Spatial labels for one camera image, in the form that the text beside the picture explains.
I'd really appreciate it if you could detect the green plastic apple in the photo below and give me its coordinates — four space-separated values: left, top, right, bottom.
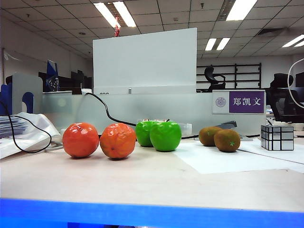
135 120 155 147
149 119 182 152

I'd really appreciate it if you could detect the shiny orange toy tangerine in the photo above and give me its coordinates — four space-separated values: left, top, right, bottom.
99 123 137 159
62 122 100 159

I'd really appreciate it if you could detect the brown toy kiwi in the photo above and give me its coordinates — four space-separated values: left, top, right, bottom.
213 129 241 153
199 126 223 147

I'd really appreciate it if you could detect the frosted glass desk partition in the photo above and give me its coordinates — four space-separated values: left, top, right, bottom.
41 91 266 141

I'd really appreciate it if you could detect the white board panel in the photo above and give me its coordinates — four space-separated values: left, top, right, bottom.
92 27 198 95

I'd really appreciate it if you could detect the grey stapler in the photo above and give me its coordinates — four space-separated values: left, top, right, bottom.
213 120 238 133

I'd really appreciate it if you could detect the white paper sheet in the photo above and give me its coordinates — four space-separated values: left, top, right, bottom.
239 137 304 164
174 141 289 174

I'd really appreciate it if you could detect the red hanging ornament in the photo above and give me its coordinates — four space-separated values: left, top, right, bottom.
113 17 121 38

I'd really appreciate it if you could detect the purple and white name sign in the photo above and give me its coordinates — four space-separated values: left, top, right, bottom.
212 89 266 114

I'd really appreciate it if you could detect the fluorescent ceiling light panel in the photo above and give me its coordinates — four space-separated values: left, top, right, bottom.
94 1 137 28
204 37 230 51
282 34 304 48
225 0 258 21

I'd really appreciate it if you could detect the blue tape strip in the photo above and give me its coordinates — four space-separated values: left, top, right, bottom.
0 198 304 228

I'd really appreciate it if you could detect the black shelf rack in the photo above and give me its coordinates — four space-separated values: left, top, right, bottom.
196 62 262 90

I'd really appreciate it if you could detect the blue crystal trophy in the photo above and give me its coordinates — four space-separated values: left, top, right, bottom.
45 59 60 92

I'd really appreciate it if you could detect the white printed bag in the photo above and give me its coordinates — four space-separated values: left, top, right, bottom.
0 111 63 159

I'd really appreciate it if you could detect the silver mirror puzzle cube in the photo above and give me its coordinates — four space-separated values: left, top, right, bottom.
260 124 295 151

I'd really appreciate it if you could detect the grey metal bookend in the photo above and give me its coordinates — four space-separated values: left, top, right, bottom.
4 72 43 114

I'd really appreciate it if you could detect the black mesh office chair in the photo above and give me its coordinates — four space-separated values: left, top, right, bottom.
265 73 304 123

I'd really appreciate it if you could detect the blue bookend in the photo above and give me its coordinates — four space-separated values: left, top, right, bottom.
0 83 34 115

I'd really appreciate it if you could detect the thick black cable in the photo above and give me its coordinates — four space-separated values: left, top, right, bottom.
84 92 138 126

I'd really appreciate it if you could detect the light grey adapter cable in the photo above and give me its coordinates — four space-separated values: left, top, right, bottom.
44 140 64 152

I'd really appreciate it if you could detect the thin black cable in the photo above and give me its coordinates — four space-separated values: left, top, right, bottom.
0 101 52 154

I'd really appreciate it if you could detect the white cable loop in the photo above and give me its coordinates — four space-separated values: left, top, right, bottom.
287 57 304 109

